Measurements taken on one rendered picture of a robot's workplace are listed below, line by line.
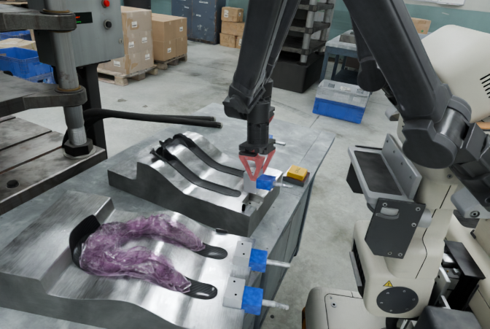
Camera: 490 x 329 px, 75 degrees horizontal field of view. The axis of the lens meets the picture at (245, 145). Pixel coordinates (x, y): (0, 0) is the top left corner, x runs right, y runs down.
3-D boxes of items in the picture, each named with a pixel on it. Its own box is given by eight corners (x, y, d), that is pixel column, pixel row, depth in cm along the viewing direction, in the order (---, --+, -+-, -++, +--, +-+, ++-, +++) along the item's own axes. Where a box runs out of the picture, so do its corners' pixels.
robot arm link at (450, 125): (483, 167, 50) (492, 141, 52) (444, 124, 47) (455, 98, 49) (428, 171, 58) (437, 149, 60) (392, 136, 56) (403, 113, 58)
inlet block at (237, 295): (286, 305, 69) (291, 287, 66) (286, 327, 64) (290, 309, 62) (227, 293, 70) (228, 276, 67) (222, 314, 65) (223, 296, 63)
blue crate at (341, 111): (364, 114, 421) (368, 98, 411) (359, 125, 387) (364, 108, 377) (319, 103, 442) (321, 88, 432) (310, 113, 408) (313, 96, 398)
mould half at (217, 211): (279, 194, 109) (285, 160, 103) (246, 242, 88) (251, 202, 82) (160, 152, 126) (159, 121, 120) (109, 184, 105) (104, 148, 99)
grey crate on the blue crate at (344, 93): (368, 99, 411) (371, 88, 404) (364, 109, 377) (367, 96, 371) (321, 89, 432) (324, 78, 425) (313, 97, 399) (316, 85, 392)
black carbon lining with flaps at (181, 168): (258, 179, 103) (261, 154, 99) (235, 206, 90) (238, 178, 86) (169, 149, 115) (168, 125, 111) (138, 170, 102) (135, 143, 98)
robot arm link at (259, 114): (259, 100, 77) (274, 98, 81) (238, 98, 82) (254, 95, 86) (259, 128, 79) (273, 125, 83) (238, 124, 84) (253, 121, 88)
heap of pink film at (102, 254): (208, 238, 80) (209, 214, 76) (186, 302, 64) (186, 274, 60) (109, 222, 82) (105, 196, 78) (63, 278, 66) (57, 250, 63)
